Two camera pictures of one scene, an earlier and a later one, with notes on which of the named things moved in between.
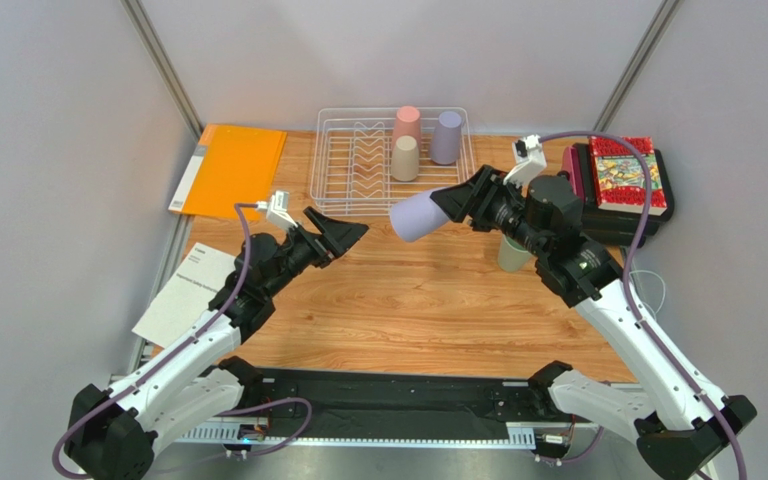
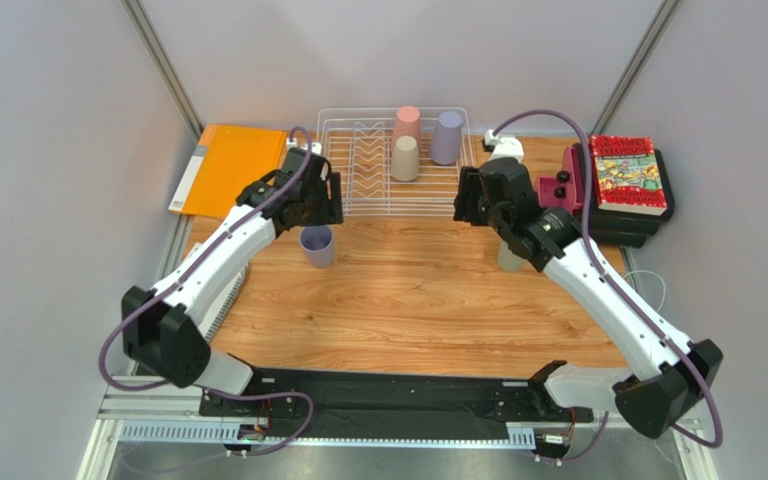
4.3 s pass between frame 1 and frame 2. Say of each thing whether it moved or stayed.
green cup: stayed
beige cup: stayed
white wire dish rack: stayed
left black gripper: moved
